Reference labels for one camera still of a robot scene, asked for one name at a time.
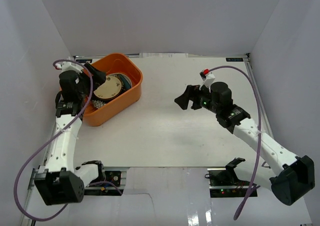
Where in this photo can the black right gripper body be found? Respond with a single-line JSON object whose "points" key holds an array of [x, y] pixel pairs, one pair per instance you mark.
{"points": [[205, 99]]}

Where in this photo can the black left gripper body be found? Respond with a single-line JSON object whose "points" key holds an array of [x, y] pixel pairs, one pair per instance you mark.
{"points": [[88, 78]]}

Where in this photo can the beige patterned round plate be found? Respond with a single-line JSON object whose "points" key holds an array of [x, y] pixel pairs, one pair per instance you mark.
{"points": [[110, 89]]}

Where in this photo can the black floral square plate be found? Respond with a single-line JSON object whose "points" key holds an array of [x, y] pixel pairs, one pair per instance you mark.
{"points": [[97, 104]]}

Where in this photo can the teal square plate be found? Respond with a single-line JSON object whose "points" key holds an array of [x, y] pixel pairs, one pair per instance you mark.
{"points": [[125, 81]]}

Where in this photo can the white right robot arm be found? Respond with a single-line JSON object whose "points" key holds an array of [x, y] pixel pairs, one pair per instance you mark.
{"points": [[292, 176]]}

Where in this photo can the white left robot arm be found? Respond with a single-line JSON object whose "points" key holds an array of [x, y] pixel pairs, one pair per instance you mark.
{"points": [[61, 182]]}

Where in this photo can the orange plastic bin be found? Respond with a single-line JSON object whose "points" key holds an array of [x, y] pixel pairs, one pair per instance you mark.
{"points": [[69, 102]]}

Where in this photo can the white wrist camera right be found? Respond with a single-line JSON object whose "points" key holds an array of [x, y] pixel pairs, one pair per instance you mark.
{"points": [[207, 77]]}

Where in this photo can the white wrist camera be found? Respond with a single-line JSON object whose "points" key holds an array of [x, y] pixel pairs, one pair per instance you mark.
{"points": [[68, 66], [207, 77]]}

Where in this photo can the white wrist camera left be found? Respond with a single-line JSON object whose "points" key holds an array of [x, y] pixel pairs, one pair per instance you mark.
{"points": [[68, 66]]}

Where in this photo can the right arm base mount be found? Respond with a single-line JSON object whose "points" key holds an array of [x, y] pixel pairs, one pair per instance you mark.
{"points": [[223, 182]]}

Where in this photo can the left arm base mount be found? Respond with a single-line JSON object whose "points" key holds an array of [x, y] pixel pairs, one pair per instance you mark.
{"points": [[98, 182]]}

